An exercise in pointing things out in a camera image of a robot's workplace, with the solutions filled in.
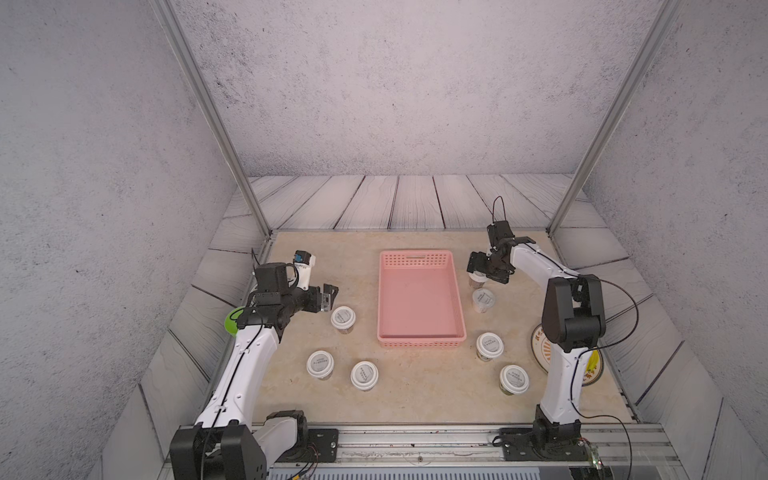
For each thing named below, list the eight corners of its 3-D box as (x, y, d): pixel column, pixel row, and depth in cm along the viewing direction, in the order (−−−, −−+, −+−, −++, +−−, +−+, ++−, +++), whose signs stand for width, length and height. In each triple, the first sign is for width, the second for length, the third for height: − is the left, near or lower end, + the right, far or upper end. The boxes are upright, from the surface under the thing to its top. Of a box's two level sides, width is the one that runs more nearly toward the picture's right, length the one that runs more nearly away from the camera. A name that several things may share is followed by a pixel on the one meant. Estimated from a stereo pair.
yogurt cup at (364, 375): (352, 395, 83) (349, 386, 77) (354, 370, 87) (351, 360, 82) (377, 395, 83) (376, 385, 77) (378, 370, 87) (377, 360, 82)
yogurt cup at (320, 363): (310, 382, 85) (304, 373, 79) (314, 361, 89) (308, 350, 83) (334, 382, 85) (329, 372, 79) (336, 361, 89) (332, 350, 83)
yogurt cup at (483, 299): (472, 313, 99) (475, 305, 95) (469, 296, 103) (472, 288, 99) (493, 313, 99) (497, 305, 95) (489, 296, 103) (492, 288, 99)
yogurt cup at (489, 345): (475, 363, 88) (479, 353, 83) (471, 343, 92) (475, 332, 87) (500, 363, 88) (506, 353, 83) (495, 342, 92) (501, 332, 87)
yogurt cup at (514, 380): (497, 398, 82) (504, 390, 76) (492, 374, 86) (498, 365, 81) (525, 398, 82) (533, 390, 76) (518, 374, 86) (526, 365, 81)
